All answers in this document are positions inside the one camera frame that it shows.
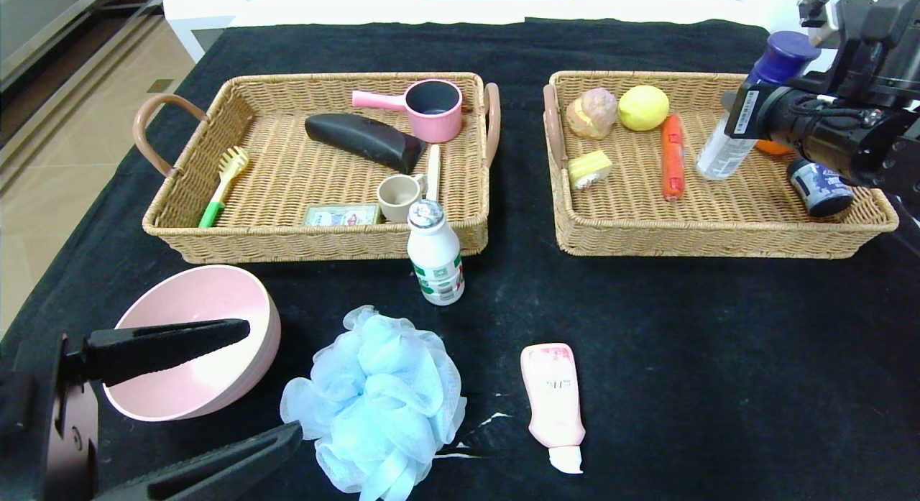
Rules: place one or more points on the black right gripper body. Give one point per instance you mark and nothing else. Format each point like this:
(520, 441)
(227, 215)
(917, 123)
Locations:
(746, 113)

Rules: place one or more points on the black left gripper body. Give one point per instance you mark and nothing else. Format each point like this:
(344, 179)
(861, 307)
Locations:
(70, 422)

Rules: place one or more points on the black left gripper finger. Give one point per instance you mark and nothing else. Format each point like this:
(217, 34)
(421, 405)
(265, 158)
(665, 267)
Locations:
(208, 472)
(165, 346)

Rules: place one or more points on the blue capped spray can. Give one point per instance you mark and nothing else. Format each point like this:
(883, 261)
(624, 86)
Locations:
(719, 156)

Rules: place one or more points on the orange sausage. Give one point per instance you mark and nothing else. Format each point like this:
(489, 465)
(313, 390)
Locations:
(673, 156)

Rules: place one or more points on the light blue bath pouf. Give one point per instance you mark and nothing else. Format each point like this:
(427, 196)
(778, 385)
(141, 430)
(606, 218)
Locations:
(388, 386)

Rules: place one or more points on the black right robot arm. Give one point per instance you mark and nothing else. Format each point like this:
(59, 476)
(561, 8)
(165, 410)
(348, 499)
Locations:
(834, 131)

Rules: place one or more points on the wicker basket with food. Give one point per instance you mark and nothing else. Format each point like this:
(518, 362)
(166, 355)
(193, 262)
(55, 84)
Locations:
(625, 213)

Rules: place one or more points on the wicker basket with utensils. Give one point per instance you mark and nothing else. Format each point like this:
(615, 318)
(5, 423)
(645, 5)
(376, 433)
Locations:
(287, 170)

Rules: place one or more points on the orange fruit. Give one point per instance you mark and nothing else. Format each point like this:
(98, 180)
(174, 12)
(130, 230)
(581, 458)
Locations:
(770, 148)

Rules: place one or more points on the pink bowl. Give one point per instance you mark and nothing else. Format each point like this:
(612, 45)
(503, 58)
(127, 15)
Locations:
(194, 300)

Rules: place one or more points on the yellow lemon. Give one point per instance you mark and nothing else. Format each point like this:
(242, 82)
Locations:
(643, 109)

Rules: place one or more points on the dark blue jar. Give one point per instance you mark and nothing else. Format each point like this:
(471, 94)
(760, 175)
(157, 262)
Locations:
(819, 192)

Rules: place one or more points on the pinkish brown bread toy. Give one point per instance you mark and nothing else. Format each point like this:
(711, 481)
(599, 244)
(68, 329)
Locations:
(593, 113)

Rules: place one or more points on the yellow cake slice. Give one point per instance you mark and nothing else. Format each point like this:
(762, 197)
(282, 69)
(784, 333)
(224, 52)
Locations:
(589, 167)

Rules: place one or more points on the small card box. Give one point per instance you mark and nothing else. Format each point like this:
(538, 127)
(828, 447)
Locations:
(341, 216)

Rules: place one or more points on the long white scrap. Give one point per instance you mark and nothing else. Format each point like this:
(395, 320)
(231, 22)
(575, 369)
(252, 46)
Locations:
(460, 456)

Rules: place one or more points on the brass floor socket plate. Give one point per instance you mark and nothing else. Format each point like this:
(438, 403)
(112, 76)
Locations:
(160, 86)

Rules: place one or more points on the small beige cup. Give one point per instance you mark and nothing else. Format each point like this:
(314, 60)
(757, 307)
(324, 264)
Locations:
(392, 210)

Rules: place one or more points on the white milk drink bottle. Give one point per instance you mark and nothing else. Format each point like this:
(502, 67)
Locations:
(435, 256)

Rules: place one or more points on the black glasses case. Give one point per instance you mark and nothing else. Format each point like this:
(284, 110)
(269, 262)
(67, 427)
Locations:
(359, 138)

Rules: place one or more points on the short white scrap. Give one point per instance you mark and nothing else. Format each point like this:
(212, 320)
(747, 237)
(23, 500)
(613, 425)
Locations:
(491, 420)

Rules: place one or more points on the black table cloth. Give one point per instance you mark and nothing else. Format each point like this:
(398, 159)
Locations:
(517, 307)

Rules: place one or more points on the pink toy saucepan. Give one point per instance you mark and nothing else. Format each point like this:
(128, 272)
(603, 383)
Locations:
(438, 131)

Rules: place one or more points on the beige stick utensil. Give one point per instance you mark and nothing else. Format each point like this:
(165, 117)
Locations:
(434, 170)

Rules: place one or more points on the grey metal ledge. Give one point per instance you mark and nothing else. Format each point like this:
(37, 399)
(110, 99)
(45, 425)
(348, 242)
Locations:
(43, 26)

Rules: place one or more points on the pink lotion tube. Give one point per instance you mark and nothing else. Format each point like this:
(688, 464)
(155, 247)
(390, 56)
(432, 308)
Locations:
(553, 400)

